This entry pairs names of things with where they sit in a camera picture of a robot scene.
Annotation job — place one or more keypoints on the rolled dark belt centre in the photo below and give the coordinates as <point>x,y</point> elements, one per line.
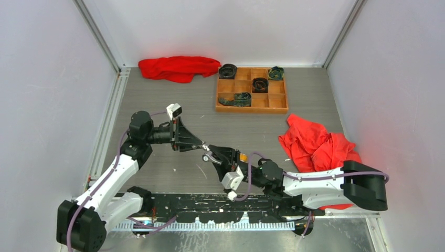
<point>260,85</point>

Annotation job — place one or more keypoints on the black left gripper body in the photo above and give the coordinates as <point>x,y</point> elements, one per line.
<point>176,134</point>

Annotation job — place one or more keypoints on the dark belt lying flat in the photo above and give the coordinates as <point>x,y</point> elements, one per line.
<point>243,99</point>

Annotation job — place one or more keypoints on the red cloth at right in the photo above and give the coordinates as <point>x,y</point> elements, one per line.
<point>318,155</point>

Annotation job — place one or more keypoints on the red cloth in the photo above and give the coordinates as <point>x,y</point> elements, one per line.
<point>179,69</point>
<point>318,155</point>

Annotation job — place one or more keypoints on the rolled dark belt top-left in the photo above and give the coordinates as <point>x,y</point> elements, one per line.
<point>227,71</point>

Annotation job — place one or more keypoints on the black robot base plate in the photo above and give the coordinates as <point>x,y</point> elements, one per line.
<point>219,209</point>

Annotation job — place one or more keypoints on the perforated metal rail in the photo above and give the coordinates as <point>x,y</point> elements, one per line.
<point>243,225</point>

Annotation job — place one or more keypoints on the orange plastic faucet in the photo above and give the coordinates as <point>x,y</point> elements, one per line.
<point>243,158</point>

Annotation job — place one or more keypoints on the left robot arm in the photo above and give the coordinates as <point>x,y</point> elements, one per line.
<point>83,224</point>

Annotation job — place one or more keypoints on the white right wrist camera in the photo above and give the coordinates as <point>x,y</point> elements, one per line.
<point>231,182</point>

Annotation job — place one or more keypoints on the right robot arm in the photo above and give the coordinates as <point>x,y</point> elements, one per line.
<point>351,184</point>

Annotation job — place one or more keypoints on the rolled dark belt top-right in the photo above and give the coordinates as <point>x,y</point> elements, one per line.
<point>276,73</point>

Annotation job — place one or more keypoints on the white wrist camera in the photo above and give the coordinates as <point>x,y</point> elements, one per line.
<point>173,110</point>
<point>231,182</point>

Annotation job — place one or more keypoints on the red cloth at back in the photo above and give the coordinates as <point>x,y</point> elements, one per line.
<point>179,69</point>

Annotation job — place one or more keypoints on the chrome metal faucet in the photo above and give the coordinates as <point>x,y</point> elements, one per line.
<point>208,156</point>

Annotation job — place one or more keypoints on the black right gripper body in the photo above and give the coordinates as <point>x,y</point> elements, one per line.
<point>234,161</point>

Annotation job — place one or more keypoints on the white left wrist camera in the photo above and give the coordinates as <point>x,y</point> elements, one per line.
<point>173,110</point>

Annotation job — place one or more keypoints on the wooden compartment tray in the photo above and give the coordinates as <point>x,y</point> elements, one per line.
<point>251,90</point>

